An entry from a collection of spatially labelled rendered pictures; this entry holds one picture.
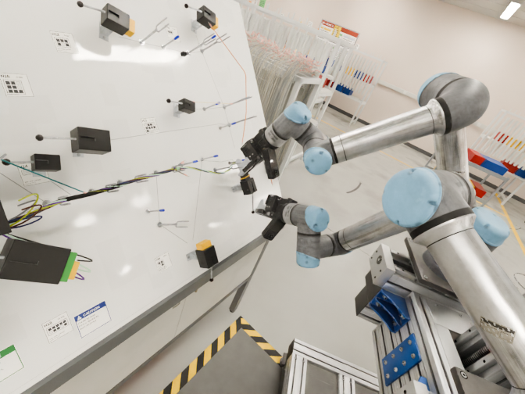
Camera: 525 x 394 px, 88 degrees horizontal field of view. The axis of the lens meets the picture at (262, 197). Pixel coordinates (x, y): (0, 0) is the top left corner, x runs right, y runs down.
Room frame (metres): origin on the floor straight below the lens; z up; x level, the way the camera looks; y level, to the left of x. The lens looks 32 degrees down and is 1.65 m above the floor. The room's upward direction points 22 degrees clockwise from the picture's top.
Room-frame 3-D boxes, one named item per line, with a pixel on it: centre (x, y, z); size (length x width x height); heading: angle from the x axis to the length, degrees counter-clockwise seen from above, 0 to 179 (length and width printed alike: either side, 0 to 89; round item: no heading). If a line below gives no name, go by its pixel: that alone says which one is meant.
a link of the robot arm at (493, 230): (0.82, -0.68, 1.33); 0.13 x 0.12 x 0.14; 6
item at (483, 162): (4.25, -2.55, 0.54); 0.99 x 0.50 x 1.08; 80
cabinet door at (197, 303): (0.90, 0.01, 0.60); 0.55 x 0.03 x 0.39; 155
